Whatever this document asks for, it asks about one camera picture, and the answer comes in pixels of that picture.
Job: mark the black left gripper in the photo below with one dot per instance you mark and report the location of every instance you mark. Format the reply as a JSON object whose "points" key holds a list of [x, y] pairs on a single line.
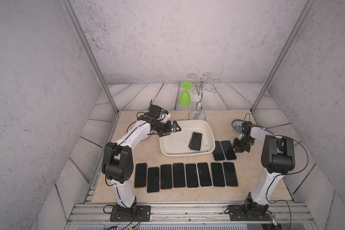
{"points": [[167, 129]]}

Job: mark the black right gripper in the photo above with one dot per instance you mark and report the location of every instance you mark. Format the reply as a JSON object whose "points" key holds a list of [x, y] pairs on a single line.
{"points": [[237, 149]]}

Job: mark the white plastic storage box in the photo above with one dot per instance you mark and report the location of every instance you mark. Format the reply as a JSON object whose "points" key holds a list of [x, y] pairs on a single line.
{"points": [[177, 144]]}

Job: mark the dark phone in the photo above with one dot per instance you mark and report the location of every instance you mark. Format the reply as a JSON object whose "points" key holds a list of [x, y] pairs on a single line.
{"points": [[218, 154]]}

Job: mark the black phone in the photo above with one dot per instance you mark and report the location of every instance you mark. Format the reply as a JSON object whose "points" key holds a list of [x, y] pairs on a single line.
{"points": [[204, 175], [217, 175], [230, 174], [153, 180]]}

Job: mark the phone with purple clear case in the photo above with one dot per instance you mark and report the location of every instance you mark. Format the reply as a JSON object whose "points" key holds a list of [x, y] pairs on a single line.
{"points": [[140, 175]]}

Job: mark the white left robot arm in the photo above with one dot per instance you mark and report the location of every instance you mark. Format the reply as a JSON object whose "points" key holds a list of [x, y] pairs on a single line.
{"points": [[117, 163]]}

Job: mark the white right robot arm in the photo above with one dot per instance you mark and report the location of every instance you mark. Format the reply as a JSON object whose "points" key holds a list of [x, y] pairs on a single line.
{"points": [[277, 159]]}

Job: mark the blue white ceramic bowl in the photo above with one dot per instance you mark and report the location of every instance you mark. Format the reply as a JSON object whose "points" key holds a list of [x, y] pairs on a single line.
{"points": [[237, 125]]}

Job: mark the orange patterned round plate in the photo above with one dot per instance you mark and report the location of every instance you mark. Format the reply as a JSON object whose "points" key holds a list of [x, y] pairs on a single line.
{"points": [[131, 126]]}

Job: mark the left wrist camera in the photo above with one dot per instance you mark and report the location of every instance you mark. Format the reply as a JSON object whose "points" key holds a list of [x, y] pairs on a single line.
{"points": [[158, 113]]}

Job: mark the silver wire glass rack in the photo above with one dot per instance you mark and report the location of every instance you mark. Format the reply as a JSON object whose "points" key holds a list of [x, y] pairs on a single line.
{"points": [[200, 86]]}

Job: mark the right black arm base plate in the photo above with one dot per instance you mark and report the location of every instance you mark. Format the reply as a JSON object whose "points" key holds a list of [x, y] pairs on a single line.
{"points": [[244, 213]]}

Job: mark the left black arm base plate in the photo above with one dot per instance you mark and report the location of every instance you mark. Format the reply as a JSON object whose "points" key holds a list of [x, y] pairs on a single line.
{"points": [[135, 213]]}

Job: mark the right aluminium frame post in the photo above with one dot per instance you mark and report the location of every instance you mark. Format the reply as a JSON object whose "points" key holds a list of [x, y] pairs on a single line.
{"points": [[304, 14]]}

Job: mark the aluminium frame post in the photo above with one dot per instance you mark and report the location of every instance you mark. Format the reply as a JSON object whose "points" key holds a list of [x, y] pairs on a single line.
{"points": [[304, 14], [71, 14]]}

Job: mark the aluminium rail front frame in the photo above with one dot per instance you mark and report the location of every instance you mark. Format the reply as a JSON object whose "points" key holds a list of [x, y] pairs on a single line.
{"points": [[196, 216]]}

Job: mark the left aluminium frame post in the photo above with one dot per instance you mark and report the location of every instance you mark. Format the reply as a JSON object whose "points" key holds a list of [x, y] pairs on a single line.
{"points": [[71, 14]]}

